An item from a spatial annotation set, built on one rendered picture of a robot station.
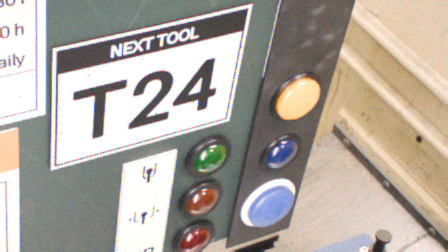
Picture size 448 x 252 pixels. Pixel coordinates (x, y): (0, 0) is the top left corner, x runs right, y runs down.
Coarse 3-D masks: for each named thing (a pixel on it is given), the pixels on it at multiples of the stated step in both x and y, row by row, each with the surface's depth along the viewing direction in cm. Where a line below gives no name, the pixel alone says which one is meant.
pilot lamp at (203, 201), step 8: (200, 192) 49; (208, 192) 50; (216, 192) 50; (192, 200) 50; (200, 200) 50; (208, 200) 50; (216, 200) 51; (192, 208) 50; (200, 208) 50; (208, 208) 50
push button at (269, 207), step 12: (264, 192) 52; (276, 192) 52; (288, 192) 53; (252, 204) 53; (264, 204) 52; (276, 204) 53; (288, 204) 54; (252, 216) 53; (264, 216) 53; (276, 216) 54
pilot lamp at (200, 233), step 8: (192, 232) 52; (200, 232) 52; (208, 232) 52; (184, 240) 52; (192, 240) 52; (200, 240) 52; (208, 240) 53; (184, 248) 52; (192, 248) 52; (200, 248) 53
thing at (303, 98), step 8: (304, 80) 47; (312, 80) 48; (288, 88) 47; (296, 88) 47; (304, 88) 47; (312, 88) 48; (280, 96) 47; (288, 96) 47; (296, 96) 47; (304, 96) 48; (312, 96) 48; (280, 104) 47; (288, 104) 47; (296, 104) 48; (304, 104) 48; (312, 104) 48; (280, 112) 48; (288, 112) 48; (296, 112) 48; (304, 112) 48
